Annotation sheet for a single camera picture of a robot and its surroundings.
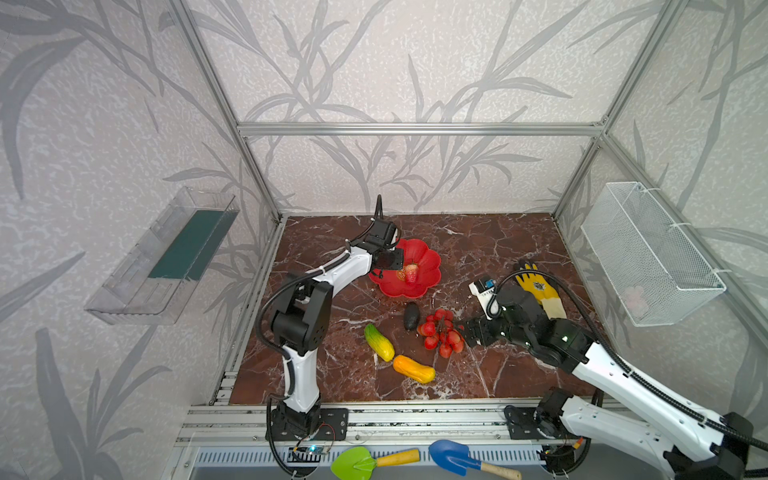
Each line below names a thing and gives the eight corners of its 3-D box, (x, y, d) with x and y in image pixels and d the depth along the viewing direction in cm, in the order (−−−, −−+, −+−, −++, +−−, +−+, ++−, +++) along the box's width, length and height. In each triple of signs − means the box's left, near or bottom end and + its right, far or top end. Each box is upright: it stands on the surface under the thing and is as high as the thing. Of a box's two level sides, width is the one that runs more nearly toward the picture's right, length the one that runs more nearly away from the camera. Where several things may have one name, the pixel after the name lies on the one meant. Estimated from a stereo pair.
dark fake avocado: (404, 329, 92) (404, 326, 90) (404, 304, 97) (404, 301, 95) (419, 329, 92) (420, 326, 90) (418, 304, 97) (419, 301, 95)
